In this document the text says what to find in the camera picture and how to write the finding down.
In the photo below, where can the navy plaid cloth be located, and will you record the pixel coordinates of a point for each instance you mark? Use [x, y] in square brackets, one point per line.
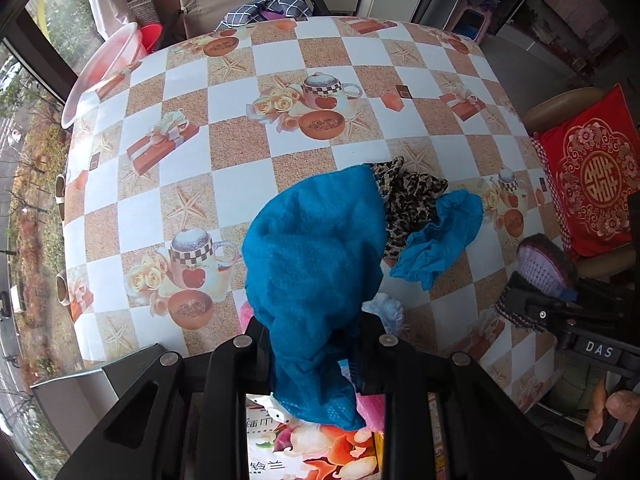
[270, 7]

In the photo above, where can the checkered printed tablecloth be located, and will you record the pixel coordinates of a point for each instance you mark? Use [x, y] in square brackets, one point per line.
[250, 160]

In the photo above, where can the white cardboard box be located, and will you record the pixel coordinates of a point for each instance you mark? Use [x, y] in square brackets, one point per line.
[75, 395]

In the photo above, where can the red embroidered cushion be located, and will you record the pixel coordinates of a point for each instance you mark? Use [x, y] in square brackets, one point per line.
[595, 175]

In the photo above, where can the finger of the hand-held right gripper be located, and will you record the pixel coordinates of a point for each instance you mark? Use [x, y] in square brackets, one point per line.
[542, 314]
[570, 294]

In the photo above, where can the tan chair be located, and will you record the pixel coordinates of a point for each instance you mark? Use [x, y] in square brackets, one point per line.
[560, 107]

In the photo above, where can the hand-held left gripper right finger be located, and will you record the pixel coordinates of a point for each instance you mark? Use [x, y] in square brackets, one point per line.
[372, 360]

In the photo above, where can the leopard print scarf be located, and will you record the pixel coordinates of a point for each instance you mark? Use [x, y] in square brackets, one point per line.
[410, 200]

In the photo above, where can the cream buckled shoe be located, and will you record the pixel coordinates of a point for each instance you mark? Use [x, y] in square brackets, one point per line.
[60, 190]
[62, 287]

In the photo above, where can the translucent white basin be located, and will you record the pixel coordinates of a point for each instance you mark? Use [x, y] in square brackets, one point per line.
[107, 60]

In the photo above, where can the floral printed carton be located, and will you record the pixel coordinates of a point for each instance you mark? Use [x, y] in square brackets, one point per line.
[310, 450]

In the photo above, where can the light blue fluffy cloth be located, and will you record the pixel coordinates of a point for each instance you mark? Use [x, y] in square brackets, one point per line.
[387, 312]

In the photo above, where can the person's right hand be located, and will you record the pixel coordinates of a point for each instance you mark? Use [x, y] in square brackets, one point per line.
[625, 412]

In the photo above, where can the small blue cloth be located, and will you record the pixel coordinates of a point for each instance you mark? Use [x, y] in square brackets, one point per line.
[440, 240]

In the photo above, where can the red bucket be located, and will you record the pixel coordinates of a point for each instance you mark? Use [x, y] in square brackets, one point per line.
[151, 37]

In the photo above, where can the large blue knit cloth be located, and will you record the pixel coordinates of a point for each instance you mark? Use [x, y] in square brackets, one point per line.
[315, 240]

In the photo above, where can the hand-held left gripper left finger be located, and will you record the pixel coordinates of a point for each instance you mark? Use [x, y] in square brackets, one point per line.
[257, 347]

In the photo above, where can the pink plastic stool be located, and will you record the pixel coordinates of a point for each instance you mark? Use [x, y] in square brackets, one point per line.
[472, 22]

